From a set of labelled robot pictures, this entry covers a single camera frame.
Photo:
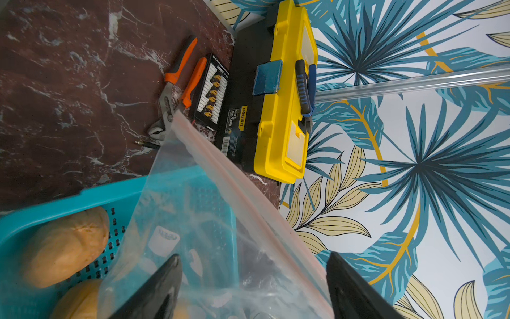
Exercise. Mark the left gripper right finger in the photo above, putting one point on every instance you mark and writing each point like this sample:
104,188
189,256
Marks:
351,295

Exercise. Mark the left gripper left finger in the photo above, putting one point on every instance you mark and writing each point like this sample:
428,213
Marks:
158,296

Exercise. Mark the teal plastic basket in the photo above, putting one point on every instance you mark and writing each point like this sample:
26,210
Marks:
178,212

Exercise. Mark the clear dotted bag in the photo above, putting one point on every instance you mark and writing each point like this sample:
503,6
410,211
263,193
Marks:
278,275

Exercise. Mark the potato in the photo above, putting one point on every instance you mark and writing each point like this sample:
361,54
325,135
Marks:
64,246
80,302

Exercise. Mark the yellow black toolbox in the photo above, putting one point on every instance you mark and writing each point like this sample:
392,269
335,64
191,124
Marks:
260,125

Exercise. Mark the aluminium corner post right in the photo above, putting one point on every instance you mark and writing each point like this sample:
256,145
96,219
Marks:
483,76

